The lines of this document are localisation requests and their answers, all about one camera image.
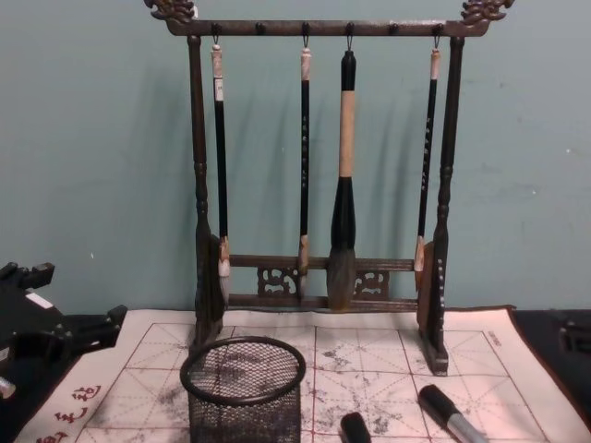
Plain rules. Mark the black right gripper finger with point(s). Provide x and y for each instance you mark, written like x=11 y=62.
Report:
x=575 y=341

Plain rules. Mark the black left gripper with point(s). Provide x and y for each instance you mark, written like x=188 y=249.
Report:
x=20 y=332

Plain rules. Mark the black table cloth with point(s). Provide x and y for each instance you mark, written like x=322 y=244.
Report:
x=545 y=337

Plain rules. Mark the silver marker, black cap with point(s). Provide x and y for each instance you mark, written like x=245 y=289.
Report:
x=450 y=413

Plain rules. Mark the white felt mat, red grid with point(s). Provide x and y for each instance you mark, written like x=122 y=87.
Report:
x=397 y=392

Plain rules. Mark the thin black brush, white label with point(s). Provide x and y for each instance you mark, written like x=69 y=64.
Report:
x=221 y=161

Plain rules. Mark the dark carved wooden brush rack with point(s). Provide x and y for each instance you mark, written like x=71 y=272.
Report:
x=199 y=138

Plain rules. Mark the thin black calligraphy brush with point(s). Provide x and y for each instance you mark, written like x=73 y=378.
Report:
x=428 y=161
x=305 y=161

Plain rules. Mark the black marker pen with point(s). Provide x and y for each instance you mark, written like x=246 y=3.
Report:
x=355 y=429

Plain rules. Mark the thick black and tan brush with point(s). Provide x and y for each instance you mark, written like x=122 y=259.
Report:
x=345 y=207

